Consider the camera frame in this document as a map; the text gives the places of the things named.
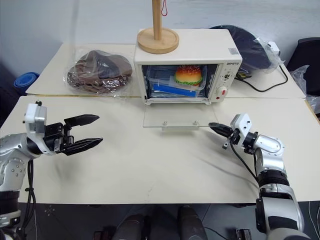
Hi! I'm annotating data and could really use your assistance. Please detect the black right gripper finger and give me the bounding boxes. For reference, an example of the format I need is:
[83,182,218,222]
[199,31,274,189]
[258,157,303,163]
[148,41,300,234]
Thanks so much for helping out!
[211,126,230,137]
[208,122,233,133]

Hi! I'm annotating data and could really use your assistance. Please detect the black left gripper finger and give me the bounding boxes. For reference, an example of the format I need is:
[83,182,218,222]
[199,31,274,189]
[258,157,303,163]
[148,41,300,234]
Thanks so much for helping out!
[59,137,104,156]
[63,114,100,127]

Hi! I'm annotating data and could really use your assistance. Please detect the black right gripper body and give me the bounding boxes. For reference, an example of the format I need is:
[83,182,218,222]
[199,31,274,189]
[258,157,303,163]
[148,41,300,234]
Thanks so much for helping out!
[223,127,238,150]

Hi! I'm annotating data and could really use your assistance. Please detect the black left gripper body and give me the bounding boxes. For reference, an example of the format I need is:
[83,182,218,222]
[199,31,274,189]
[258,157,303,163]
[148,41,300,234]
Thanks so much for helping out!
[43,122,75,153]

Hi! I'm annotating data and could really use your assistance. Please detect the white oven timer knob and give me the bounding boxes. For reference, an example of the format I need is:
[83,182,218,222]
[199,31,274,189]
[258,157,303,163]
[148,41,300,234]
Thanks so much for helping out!
[215,86,230,98]

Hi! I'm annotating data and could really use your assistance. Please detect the glass toaster oven door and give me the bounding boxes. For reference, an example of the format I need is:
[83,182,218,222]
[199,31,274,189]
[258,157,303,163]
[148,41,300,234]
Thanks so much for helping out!
[142,103,218,132]

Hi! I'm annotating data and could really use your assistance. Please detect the white toaster oven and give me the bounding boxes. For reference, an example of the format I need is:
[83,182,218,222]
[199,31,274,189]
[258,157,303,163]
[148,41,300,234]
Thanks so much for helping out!
[134,28,243,106]

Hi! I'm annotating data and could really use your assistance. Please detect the clear food container blue clips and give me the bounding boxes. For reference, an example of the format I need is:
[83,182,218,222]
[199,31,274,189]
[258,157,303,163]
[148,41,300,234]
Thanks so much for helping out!
[146,64,208,99]

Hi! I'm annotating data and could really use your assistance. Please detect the brown hat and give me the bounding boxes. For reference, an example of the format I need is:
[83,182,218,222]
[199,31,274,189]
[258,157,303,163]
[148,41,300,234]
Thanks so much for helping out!
[66,50,133,95]

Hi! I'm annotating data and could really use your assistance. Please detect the toy hamburger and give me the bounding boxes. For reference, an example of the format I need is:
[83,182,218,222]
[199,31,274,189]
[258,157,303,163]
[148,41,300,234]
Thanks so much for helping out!
[174,64,203,87]

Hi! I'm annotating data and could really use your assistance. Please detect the dark fabric chair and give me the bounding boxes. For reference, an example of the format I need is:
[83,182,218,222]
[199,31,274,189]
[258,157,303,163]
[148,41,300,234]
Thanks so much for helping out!
[0,61,27,121]

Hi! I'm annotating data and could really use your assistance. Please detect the dark navy hat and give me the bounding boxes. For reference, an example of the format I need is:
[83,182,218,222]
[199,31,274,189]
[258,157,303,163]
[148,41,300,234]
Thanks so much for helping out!
[208,24,272,76]

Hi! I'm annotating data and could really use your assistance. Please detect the crinkled clear plastic bag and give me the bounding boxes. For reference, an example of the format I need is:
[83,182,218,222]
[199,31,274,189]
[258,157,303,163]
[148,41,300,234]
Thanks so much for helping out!
[252,36,286,74]

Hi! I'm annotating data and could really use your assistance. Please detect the white power adapter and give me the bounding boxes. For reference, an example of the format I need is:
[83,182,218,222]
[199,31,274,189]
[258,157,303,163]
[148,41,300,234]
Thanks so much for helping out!
[266,41,280,53]

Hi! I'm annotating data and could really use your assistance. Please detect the dark rounded shape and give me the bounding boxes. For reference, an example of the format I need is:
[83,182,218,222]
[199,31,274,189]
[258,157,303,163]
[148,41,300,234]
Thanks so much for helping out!
[116,213,151,240]
[176,204,209,240]

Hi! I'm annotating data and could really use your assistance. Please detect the wooden stand round base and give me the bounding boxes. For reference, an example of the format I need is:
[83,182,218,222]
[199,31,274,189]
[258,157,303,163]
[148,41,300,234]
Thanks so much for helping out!
[136,0,180,55]

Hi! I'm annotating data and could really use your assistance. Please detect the black chair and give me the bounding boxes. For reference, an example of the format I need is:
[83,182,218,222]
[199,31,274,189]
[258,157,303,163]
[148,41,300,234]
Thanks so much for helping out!
[286,37,320,97]

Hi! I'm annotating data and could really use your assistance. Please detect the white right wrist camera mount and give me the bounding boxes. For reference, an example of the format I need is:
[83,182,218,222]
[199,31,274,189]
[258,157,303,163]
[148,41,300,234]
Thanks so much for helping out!
[229,112,252,149]

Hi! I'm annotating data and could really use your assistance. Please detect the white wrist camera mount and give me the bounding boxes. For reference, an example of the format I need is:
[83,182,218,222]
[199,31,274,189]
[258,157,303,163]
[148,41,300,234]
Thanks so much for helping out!
[229,112,252,149]
[23,100,55,154]

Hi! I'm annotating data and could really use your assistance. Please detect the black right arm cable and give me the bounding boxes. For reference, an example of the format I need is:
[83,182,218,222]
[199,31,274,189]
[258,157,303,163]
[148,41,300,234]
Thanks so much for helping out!
[229,136,261,187]

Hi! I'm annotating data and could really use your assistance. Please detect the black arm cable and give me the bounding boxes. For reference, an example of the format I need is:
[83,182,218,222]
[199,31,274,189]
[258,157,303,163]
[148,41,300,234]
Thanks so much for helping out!
[24,159,38,232]
[229,136,261,187]

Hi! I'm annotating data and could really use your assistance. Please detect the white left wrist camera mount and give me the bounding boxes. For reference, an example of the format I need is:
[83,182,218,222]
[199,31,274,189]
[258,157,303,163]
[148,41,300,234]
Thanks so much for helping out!
[23,100,55,154]

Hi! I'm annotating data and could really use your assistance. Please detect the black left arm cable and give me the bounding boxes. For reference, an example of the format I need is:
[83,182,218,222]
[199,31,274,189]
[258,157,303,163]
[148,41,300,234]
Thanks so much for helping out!
[24,159,38,232]

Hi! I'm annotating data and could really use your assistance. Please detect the black power cable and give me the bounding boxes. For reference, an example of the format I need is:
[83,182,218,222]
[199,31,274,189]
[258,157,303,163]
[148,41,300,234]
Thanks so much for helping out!
[234,63,289,93]

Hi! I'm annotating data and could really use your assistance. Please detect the red cord loop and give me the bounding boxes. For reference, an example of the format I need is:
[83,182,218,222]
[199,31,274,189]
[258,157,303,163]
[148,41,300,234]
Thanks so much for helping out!
[159,0,169,17]

